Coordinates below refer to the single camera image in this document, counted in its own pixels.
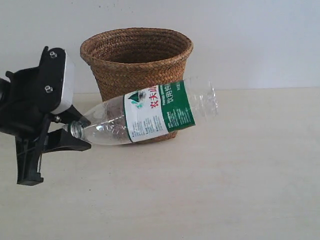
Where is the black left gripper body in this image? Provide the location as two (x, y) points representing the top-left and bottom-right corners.
(0, 71), (54, 185)

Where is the clear plastic water bottle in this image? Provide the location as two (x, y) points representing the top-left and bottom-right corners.
(63, 78), (218, 146)

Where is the woven brown wicker basket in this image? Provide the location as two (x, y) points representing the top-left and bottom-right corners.
(80, 27), (193, 143)

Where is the black white wrist camera box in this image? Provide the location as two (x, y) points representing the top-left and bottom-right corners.
(36, 47), (75, 115)

